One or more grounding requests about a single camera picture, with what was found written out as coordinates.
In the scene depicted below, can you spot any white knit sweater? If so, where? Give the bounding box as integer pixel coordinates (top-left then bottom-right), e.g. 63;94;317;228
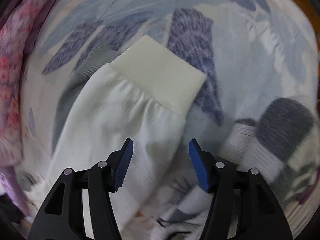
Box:
33;36;207;239

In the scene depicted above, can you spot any grey checkered garment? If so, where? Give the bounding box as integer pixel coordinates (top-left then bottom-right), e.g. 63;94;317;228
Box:
219;98;319;207

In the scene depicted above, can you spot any floral blue bed sheet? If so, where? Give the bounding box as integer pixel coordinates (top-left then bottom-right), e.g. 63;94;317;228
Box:
21;0;319;239

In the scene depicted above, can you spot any purple floral quilt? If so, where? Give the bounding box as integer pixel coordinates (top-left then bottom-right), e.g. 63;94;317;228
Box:
1;0;56;216

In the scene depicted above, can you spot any wooden headboard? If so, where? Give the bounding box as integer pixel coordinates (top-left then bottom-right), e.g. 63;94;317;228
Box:
293;0;319;46

